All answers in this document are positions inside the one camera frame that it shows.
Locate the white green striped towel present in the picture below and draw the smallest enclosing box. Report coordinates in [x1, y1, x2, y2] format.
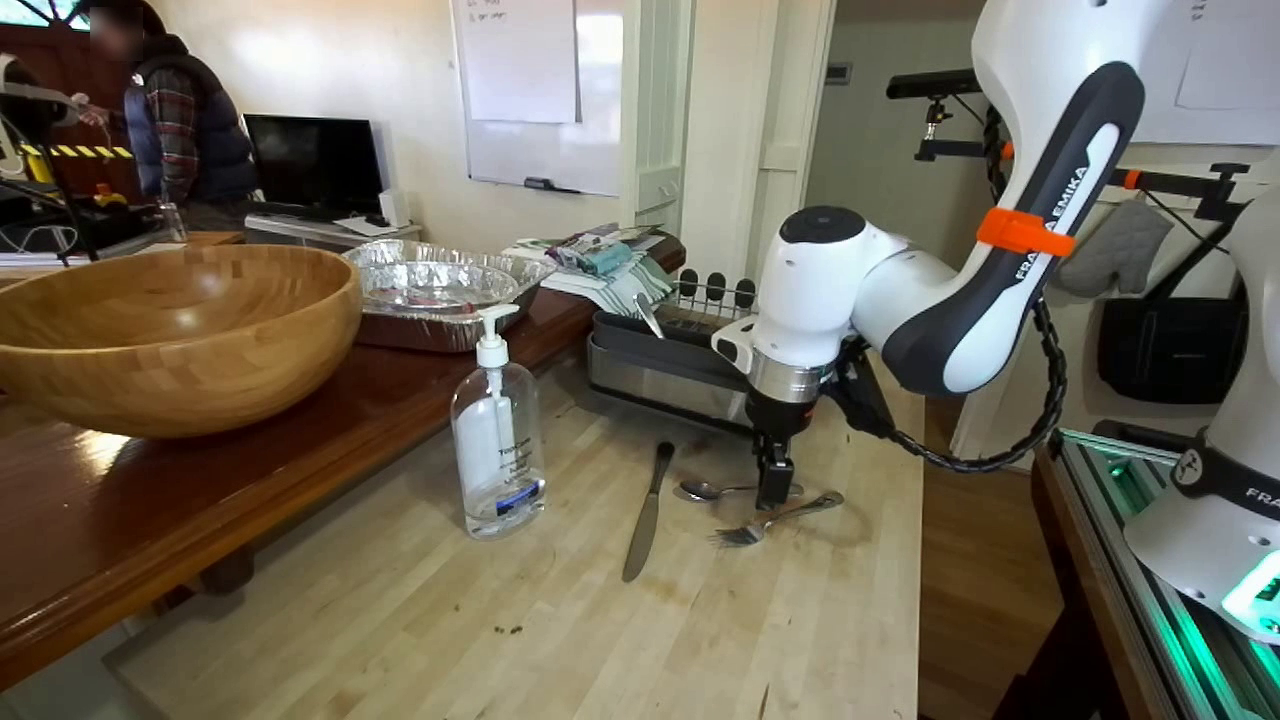
[536, 227, 680, 340]

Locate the person in dark vest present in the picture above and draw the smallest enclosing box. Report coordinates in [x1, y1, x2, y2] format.
[72, 0, 260, 235]

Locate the white wall whiteboard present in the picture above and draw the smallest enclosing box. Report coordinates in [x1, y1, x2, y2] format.
[452, 0, 629, 205]

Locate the grey oven mitt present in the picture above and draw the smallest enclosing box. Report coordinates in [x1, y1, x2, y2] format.
[1051, 196, 1179, 302]

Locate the clear hand sanitizer bottle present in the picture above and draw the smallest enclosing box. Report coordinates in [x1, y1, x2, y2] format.
[450, 302, 549, 544]

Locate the large wooden bowl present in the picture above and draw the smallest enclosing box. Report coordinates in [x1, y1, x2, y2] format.
[0, 240, 370, 445]

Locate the aluminium foil tray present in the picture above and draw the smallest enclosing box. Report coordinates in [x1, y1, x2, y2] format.
[341, 235, 559, 360]

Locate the black computer monitor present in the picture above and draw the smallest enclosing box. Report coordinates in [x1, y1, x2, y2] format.
[240, 112, 392, 226]

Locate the black coiled gripper cable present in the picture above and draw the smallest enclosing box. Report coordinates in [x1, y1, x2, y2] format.
[854, 298, 1076, 482]

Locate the dark brown wooden table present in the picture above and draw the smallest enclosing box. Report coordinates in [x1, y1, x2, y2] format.
[0, 233, 693, 698]

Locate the teal cloth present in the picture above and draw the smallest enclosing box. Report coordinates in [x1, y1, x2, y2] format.
[564, 235, 641, 280]

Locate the black bag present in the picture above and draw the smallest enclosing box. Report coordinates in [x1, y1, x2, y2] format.
[1092, 269, 1251, 410]

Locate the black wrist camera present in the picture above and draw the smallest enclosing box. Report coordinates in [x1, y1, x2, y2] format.
[823, 349, 899, 445]

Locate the silver fork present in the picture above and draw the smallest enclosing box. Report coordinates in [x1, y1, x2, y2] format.
[716, 488, 849, 552]

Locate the yellow black striped barrier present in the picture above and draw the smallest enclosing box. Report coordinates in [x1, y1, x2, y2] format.
[18, 136, 140, 208]

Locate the aluminium robot mount stand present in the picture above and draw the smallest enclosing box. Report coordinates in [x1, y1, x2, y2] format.
[1029, 423, 1280, 720]

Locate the black boom with orange clamps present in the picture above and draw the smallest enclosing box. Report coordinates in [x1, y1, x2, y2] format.
[883, 63, 1256, 226]

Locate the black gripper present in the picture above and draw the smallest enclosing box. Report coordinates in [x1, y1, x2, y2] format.
[739, 395, 822, 521]

